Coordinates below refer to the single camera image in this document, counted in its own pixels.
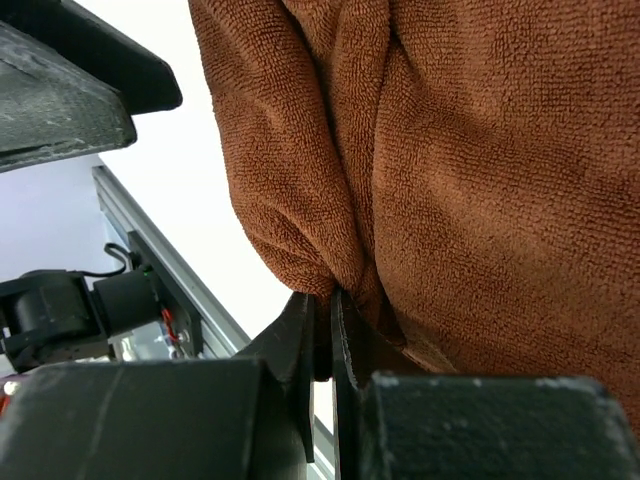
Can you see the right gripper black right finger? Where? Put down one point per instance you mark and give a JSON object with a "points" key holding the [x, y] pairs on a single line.
{"points": [[359, 351]]}

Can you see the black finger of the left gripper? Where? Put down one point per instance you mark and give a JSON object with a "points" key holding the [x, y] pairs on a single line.
{"points": [[51, 109], [145, 81]]}

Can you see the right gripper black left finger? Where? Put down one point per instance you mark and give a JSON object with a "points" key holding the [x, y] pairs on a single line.
{"points": [[284, 351]]}

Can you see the brown microfiber towel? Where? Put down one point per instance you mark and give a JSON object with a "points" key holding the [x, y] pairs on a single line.
{"points": [[467, 170]]}

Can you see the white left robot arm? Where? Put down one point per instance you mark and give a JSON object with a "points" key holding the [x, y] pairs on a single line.
{"points": [[50, 316]]}

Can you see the aluminium mounting rail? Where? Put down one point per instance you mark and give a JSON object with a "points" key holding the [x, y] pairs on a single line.
{"points": [[198, 413]]}

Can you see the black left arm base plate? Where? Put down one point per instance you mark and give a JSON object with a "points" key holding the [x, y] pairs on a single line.
{"points": [[179, 315]]}

